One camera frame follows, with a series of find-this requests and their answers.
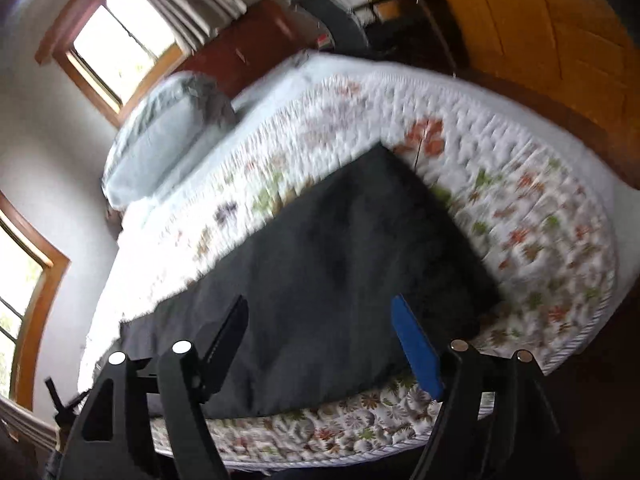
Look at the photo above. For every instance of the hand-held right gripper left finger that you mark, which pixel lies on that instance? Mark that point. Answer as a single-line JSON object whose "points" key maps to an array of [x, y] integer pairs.
{"points": [[227, 340]]}

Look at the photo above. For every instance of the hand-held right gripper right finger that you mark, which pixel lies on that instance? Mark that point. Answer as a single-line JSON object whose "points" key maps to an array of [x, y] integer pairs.
{"points": [[415, 345]]}

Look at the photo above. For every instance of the black pants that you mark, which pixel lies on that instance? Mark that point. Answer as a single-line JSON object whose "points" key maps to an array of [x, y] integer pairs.
{"points": [[325, 260]]}

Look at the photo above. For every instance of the floral quilted bedspread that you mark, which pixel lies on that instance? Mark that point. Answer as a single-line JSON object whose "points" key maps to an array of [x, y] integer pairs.
{"points": [[525, 240]]}

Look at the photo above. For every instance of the folded grey duvet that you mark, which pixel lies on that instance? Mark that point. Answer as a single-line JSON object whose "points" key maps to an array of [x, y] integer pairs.
{"points": [[165, 135]]}

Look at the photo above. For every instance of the dark wooden headboard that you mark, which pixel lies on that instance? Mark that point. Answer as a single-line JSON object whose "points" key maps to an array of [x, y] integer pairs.
{"points": [[250, 45]]}

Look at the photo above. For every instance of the grey curtain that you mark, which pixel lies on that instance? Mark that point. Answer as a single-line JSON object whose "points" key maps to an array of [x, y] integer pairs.
{"points": [[190, 5]]}

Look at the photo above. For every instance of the wooden wardrobe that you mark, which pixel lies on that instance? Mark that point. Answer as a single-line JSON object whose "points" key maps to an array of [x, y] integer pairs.
{"points": [[550, 35]]}

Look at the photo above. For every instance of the black office chair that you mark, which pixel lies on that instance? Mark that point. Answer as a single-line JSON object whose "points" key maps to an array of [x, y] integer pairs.
{"points": [[335, 15]]}

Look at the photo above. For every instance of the large wooden frame window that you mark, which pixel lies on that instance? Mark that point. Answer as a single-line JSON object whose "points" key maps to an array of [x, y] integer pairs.
{"points": [[20, 285]]}

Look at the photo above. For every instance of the small wooden frame window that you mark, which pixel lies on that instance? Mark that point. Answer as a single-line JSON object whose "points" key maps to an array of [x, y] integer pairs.
{"points": [[120, 35]]}

